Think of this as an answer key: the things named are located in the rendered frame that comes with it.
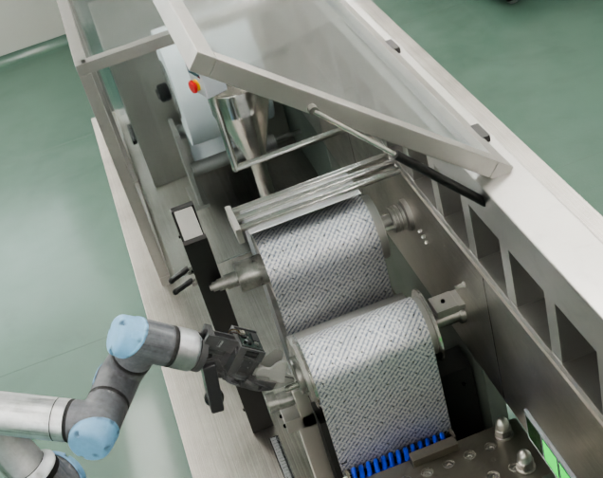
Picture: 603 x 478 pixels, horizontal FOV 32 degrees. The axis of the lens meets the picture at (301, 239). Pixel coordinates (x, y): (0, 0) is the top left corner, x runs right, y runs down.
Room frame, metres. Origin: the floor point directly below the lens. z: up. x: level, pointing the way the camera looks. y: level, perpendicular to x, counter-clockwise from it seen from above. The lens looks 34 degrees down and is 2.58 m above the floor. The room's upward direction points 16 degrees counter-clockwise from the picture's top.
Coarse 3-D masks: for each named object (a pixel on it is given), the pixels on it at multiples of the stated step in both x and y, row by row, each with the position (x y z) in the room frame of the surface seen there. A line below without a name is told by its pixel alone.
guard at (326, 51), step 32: (192, 0) 1.68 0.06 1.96; (224, 0) 1.78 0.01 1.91; (256, 0) 1.89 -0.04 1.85; (288, 0) 2.02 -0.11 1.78; (320, 0) 2.17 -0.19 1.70; (224, 32) 1.55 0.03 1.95; (256, 32) 1.64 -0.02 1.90; (288, 32) 1.74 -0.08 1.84; (320, 32) 1.85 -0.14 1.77; (352, 32) 1.97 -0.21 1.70; (256, 64) 1.44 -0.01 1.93; (288, 64) 1.51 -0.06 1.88; (320, 64) 1.60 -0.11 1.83; (352, 64) 1.69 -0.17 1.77; (384, 64) 1.80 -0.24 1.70; (352, 96) 1.48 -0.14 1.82; (384, 96) 1.56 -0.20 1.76; (416, 96) 1.66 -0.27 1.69; (448, 128) 1.52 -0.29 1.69
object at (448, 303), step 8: (440, 296) 1.60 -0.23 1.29; (448, 296) 1.59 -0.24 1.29; (456, 296) 1.59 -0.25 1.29; (432, 304) 1.58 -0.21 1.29; (440, 304) 1.57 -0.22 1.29; (448, 304) 1.56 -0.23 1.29; (456, 304) 1.56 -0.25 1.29; (464, 304) 1.56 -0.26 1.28; (440, 312) 1.55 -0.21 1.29; (448, 312) 1.55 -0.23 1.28
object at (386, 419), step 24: (408, 384) 1.50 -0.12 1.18; (432, 384) 1.51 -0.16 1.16; (336, 408) 1.48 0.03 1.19; (360, 408) 1.49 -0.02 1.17; (384, 408) 1.49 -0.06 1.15; (408, 408) 1.50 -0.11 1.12; (432, 408) 1.51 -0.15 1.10; (336, 432) 1.48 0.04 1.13; (360, 432) 1.49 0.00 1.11; (384, 432) 1.49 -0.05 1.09; (408, 432) 1.50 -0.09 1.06; (432, 432) 1.50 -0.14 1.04; (360, 456) 1.48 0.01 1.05
